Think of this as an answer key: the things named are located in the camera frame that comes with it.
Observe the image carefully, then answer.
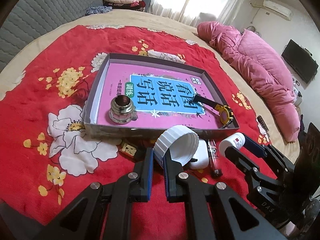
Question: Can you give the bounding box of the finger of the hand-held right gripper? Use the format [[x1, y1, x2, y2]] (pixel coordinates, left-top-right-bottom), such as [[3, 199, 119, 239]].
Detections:
[[244, 134, 296, 180], [224, 146, 285, 213]]

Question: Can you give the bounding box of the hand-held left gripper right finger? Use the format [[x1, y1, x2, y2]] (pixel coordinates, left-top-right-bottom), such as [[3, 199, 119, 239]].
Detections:
[[162, 152, 288, 240]]

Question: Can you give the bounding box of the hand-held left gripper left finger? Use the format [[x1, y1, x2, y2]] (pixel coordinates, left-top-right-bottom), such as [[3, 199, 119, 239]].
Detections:
[[35, 147, 154, 240]]

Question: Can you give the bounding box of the white pill bottle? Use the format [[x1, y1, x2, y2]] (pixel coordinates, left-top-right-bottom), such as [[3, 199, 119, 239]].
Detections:
[[219, 133, 247, 153]]

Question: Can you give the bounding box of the red and black lighter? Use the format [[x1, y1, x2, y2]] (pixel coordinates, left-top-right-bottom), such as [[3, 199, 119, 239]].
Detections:
[[208, 139, 223, 178]]

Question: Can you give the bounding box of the black binder clip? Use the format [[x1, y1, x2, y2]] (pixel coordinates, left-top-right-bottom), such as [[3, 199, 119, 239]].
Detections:
[[119, 141, 139, 159]]

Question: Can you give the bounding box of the white earbuds case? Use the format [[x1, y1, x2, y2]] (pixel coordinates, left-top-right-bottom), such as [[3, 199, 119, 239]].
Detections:
[[189, 139, 209, 169]]

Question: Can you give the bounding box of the white jar lid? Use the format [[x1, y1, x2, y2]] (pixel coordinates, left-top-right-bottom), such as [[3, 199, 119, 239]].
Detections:
[[154, 126, 200, 167]]

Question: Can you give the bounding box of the yellow and black watch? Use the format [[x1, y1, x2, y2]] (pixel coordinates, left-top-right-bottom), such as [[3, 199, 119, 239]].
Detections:
[[192, 93, 234, 129]]

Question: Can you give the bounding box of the grey cardboard box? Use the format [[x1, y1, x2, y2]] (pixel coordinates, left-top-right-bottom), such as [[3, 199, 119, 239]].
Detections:
[[83, 53, 240, 139]]

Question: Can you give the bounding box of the silver metal fitting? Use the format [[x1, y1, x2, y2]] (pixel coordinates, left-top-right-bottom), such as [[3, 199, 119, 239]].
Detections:
[[108, 97, 138, 125]]

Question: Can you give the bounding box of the pink quilted jacket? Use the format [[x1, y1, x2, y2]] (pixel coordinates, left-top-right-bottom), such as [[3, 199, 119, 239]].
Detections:
[[197, 21, 300, 143]]

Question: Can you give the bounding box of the black television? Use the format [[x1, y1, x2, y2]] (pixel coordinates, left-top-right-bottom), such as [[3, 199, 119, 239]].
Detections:
[[281, 39, 319, 84]]

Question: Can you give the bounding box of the pink and blue book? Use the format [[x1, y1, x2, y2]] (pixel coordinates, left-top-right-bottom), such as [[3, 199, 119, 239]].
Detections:
[[96, 64, 234, 130]]

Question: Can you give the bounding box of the white air conditioner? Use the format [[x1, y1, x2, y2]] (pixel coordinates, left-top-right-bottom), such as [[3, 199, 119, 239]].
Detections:
[[263, 0, 293, 20]]

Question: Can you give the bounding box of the red floral blanket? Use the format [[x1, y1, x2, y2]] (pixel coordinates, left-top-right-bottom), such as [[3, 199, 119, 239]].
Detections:
[[0, 25, 298, 228]]

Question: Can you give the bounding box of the beige bed sheet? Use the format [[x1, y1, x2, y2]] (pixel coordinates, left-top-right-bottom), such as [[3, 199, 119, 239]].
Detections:
[[0, 9, 300, 160]]

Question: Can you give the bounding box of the dark red patterned garment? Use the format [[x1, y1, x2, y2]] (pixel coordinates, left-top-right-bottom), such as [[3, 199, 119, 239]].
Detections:
[[130, 0, 147, 12]]

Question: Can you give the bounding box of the blue knitted cloth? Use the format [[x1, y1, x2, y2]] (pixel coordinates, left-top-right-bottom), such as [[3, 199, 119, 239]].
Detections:
[[86, 5, 112, 15]]

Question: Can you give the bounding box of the pink folded garment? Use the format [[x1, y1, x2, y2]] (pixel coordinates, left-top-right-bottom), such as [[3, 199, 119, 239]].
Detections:
[[104, 0, 140, 7]]

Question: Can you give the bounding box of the grey quilted headboard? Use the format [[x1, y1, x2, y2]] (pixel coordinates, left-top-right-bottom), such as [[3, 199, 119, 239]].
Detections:
[[0, 0, 105, 73]]

